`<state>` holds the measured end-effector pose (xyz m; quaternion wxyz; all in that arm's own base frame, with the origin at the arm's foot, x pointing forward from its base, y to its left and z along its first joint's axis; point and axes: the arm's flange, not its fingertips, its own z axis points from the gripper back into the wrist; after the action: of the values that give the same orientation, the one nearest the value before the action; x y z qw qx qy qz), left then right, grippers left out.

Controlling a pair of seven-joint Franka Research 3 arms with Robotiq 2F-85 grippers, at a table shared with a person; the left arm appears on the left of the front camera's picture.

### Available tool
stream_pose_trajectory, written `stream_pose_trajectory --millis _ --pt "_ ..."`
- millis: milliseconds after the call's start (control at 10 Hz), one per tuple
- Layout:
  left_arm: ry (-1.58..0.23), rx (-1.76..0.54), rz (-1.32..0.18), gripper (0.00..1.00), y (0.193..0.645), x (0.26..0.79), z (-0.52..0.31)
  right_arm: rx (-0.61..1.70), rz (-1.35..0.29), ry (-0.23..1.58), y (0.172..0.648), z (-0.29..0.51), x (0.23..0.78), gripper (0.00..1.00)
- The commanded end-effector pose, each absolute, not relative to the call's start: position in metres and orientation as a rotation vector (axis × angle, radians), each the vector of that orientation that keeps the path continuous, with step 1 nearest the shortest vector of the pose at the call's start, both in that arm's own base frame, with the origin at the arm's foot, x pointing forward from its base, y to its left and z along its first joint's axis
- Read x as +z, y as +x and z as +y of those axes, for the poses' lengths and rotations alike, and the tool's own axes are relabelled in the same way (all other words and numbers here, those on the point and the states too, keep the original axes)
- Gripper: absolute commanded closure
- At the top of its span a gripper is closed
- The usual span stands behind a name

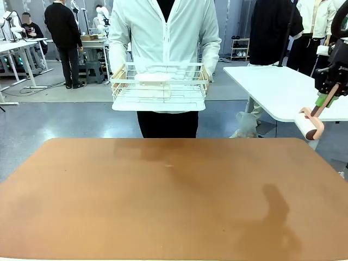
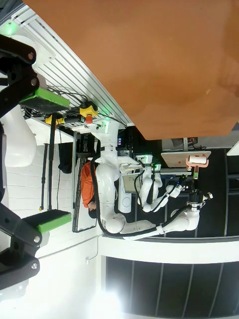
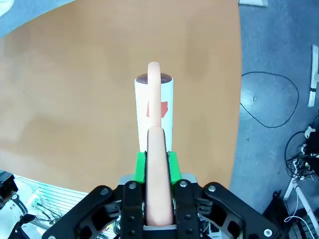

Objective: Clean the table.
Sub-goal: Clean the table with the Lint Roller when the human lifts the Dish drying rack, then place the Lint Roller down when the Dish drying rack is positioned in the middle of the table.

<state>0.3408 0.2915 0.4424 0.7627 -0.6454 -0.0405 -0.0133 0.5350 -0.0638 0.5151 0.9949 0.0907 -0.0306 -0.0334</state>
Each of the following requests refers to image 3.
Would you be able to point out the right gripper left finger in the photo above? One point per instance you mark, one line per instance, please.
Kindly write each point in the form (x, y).
(99, 211)

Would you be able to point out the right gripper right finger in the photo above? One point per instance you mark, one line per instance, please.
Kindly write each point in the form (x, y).
(211, 211)

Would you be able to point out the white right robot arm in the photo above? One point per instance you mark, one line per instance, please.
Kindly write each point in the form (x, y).
(15, 211)

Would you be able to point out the white tube stand leg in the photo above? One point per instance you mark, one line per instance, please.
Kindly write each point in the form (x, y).
(302, 196)

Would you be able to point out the black floor case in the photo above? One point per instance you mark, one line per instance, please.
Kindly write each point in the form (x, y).
(279, 206)

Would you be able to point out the black electronics box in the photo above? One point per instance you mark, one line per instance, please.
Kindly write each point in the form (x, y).
(312, 149)

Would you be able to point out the white flat floor piece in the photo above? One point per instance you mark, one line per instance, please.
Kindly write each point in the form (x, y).
(251, 2)

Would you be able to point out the white frame bar black band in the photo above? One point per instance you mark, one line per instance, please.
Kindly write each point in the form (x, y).
(314, 74)

